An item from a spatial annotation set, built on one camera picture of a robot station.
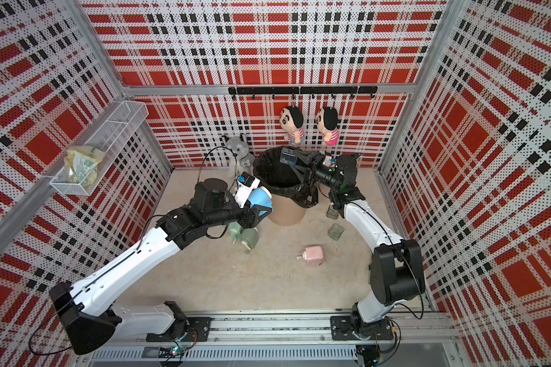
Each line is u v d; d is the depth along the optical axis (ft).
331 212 3.39
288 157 2.40
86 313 1.27
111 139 2.64
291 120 2.98
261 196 2.10
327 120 3.06
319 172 2.28
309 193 2.75
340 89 2.88
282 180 2.42
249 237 2.90
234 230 2.97
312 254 2.75
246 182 1.91
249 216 1.99
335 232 3.20
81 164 2.06
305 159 2.24
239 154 3.44
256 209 1.99
